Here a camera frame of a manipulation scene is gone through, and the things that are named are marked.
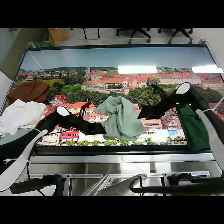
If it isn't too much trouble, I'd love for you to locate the light green shirt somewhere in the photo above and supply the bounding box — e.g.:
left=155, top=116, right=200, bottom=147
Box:
left=94, top=95, right=148, bottom=142

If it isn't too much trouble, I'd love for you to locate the brown cardboard box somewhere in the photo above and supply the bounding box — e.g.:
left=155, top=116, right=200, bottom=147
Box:
left=47, top=27, right=70, bottom=43

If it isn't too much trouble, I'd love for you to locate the dark green garment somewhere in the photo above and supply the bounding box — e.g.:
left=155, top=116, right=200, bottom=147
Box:
left=174, top=101, right=212, bottom=153

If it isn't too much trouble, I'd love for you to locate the silver frame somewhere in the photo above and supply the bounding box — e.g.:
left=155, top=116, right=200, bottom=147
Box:
left=9, top=152, right=221, bottom=197

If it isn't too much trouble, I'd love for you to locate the black office chair base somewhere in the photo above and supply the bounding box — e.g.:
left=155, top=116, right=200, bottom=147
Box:
left=158, top=27, right=194, bottom=45
left=115, top=27, right=153, bottom=44

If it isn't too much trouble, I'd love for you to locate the white garment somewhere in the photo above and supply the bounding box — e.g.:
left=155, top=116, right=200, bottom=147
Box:
left=0, top=99, right=48, bottom=136

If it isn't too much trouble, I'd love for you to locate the brown garment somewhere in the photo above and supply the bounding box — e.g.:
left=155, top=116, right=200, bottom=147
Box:
left=7, top=79, right=52, bottom=104

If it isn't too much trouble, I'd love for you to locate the black cable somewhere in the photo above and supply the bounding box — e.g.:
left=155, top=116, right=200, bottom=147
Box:
left=25, top=155, right=48, bottom=197

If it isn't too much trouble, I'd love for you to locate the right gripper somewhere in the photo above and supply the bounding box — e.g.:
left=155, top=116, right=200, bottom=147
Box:
left=137, top=103, right=161, bottom=120

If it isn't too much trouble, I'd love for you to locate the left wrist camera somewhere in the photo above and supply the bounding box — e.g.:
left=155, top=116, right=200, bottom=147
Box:
left=79, top=99, right=93, bottom=118

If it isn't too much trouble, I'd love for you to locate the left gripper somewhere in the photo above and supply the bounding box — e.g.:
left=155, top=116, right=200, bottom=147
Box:
left=80, top=120, right=108, bottom=136

